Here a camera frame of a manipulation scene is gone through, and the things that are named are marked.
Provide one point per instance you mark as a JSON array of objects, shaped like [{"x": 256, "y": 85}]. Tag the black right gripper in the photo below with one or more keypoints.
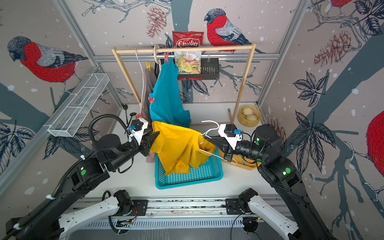
[{"x": 220, "y": 143}]

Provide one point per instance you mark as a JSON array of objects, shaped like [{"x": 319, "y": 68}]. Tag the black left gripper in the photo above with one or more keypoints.
[{"x": 146, "y": 142}]

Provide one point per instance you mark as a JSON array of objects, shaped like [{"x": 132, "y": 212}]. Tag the white wire hanger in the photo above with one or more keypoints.
[{"x": 213, "y": 130}]

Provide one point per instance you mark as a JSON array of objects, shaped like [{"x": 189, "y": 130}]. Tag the yellow t-shirt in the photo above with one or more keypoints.
[{"x": 180, "y": 149}]

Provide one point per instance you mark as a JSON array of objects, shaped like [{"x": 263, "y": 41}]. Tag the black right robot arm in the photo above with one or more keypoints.
[{"x": 281, "y": 174}]

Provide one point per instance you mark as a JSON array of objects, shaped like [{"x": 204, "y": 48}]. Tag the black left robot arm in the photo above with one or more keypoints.
[{"x": 48, "y": 221}]

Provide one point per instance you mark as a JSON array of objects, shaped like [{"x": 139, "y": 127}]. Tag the red clothespin on pink shirt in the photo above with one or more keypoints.
[{"x": 139, "y": 115}]

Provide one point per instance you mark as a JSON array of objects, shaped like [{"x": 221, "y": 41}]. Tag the yellow plastic tray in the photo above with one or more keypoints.
[{"x": 241, "y": 163}]

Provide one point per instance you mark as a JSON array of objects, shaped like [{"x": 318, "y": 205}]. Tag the teal plastic laundry basket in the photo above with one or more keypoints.
[{"x": 211, "y": 171}]

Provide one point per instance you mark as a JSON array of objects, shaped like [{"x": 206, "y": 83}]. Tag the red clothespin lower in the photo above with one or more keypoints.
[{"x": 151, "y": 100}]

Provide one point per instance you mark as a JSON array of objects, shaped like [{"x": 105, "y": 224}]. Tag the teal t-shirt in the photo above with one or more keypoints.
[{"x": 168, "y": 107}]

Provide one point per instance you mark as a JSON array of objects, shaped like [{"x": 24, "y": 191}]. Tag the yellow bowl with buns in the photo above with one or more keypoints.
[{"x": 249, "y": 116}]

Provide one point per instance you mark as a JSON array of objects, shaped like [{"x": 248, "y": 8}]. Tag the pink-grey t-shirt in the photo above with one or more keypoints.
[{"x": 150, "y": 80}]

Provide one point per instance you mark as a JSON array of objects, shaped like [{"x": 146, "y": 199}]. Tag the yellow clothespin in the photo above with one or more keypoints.
[{"x": 149, "y": 66}]

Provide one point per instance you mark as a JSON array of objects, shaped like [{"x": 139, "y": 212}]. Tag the red Chuba chips bag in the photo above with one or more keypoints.
[{"x": 188, "y": 62}]

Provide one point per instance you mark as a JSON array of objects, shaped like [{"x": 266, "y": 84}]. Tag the wooden clothes rack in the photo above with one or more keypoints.
[{"x": 232, "y": 114}]

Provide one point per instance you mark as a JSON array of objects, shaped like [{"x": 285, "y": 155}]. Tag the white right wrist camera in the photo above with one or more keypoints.
[{"x": 231, "y": 134}]

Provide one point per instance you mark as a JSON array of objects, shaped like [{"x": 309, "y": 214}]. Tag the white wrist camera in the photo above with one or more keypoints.
[
  {"x": 231, "y": 134},
  {"x": 137, "y": 129}
]

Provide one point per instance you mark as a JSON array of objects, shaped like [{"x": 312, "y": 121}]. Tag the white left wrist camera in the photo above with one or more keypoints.
[{"x": 137, "y": 129}]

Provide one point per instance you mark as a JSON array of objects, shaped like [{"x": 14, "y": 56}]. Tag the black wall basket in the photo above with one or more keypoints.
[{"x": 209, "y": 71}]

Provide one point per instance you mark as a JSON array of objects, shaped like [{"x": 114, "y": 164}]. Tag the wooden ring hanger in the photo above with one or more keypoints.
[{"x": 158, "y": 62}]

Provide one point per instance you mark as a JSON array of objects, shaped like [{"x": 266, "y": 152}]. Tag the white wire wall shelf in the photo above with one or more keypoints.
[{"x": 71, "y": 118}]

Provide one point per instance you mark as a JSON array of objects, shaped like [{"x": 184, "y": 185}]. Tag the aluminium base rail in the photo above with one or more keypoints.
[{"x": 181, "y": 213}]

